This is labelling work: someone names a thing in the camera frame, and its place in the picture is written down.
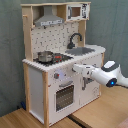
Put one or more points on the grey toy sink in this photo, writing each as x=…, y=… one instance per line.
x=79, y=51

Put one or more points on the grey range hood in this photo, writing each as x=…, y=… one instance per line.
x=48, y=18

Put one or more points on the silver toy pot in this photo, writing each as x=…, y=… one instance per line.
x=45, y=56

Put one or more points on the white oven door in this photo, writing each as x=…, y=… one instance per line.
x=63, y=98

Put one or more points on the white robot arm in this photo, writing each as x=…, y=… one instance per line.
x=109, y=74

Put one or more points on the wooden toy kitchen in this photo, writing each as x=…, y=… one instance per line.
x=57, y=39

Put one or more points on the white dishwasher door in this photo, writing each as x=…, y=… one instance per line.
x=90, y=89

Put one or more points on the left red stove knob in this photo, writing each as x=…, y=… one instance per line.
x=56, y=75

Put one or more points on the white microwave door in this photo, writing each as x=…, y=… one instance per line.
x=77, y=11

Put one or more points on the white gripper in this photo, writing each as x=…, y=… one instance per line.
x=84, y=70

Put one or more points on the black toy stovetop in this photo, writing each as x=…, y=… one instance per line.
x=57, y=58

